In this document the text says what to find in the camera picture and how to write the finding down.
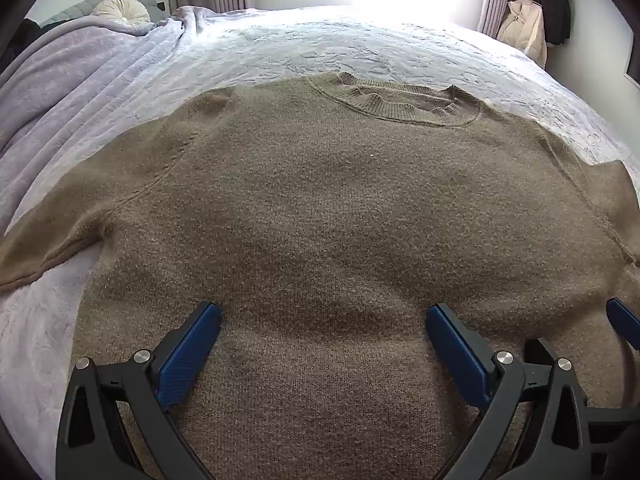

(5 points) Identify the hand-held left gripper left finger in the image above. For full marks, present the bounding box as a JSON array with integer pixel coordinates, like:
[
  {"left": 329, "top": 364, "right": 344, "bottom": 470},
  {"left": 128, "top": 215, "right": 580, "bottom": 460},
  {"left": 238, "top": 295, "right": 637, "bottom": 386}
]
[{"left": 55, "top": 301, "right": 223, "bottom": 480}]

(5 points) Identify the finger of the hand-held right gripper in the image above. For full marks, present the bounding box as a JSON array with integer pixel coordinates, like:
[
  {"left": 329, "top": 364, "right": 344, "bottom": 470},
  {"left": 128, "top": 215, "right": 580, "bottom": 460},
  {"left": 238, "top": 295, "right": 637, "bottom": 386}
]
[{"left": 587, "top": 297, "right": 640, "bottom": 442}]

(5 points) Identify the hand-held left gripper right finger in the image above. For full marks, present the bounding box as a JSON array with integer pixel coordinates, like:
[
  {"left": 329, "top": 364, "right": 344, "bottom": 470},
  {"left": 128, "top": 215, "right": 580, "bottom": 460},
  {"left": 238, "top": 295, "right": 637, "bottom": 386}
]
[{"left": 425, "top": 302, "right": 592, "bottom": 480}]

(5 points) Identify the brown knit sweater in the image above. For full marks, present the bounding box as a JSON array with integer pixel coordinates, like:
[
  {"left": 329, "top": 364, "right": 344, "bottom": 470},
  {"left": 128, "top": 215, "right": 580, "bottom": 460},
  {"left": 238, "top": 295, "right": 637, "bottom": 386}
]
[{"left": 0, "top": 72, "right": 640, "bottom": 480}]

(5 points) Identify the lavender ribbed blanket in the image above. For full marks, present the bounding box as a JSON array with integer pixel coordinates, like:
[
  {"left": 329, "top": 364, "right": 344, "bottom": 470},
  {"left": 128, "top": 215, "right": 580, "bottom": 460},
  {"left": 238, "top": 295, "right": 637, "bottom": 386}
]
[{"left": 0, "top": 6, "right": 221, "bottom": 241}]

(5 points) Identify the pale embossed bedspread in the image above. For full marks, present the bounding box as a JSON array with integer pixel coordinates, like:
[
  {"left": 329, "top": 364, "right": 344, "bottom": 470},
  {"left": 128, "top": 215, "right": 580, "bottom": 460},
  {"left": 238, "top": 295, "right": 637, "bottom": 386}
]
[{"left": 0, "top": 5, "right": 640, "bottom": 441}]

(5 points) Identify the black hanging coat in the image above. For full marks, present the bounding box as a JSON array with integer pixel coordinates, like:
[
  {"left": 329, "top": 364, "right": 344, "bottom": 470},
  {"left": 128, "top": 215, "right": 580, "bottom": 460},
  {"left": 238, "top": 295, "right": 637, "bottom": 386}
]
[{"left": 526, "top": 0, "right": 572, "bottom": 47}]

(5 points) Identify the round cream pillow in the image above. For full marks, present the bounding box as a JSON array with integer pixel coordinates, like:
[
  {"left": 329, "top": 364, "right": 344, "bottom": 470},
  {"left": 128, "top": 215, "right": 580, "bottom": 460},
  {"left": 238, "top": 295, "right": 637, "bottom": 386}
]
[{"left": 92, "top": 0, "right": 152, "bottom": 28}]

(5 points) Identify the dark cloth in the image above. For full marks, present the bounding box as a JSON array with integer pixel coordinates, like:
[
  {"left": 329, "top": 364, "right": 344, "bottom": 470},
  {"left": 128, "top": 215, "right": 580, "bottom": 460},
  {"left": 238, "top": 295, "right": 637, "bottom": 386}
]
[{"left": 0, "top": 19, "right": 51, "bottom": 73}]

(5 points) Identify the grey pillow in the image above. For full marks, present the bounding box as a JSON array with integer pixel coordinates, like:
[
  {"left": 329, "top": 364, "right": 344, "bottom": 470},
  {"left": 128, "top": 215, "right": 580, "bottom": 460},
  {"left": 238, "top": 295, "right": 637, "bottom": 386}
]
[{"left": 40, "top": 0, "right": 157, "bottom": 28}]

